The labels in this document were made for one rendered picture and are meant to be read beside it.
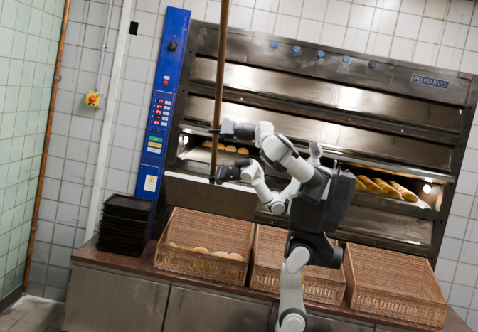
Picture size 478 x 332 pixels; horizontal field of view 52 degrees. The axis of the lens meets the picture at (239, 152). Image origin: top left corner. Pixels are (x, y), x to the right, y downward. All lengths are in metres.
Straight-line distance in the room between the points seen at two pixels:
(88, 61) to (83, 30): 0.21
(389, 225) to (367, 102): 0.84
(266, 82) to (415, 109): 1.00
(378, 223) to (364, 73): 1.01
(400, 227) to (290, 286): 1.22
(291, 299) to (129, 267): 0.99
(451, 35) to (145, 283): 2.46
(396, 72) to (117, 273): 2.16
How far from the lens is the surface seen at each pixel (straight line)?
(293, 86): 3.31
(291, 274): 2.51
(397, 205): 3.50
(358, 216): 3.47
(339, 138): 3.35
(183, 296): 3.02
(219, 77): 2.05
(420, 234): 3.59
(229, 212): 3.06
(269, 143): 2.07
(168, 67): 3.33
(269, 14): 3.34
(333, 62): 3.35
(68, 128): 3.55
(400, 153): 3.44
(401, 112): 3.42
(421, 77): 3.47
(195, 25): 3.36
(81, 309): 3.20
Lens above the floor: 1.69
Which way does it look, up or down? 7 degrees down
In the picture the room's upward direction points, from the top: 11 degrees clockwise
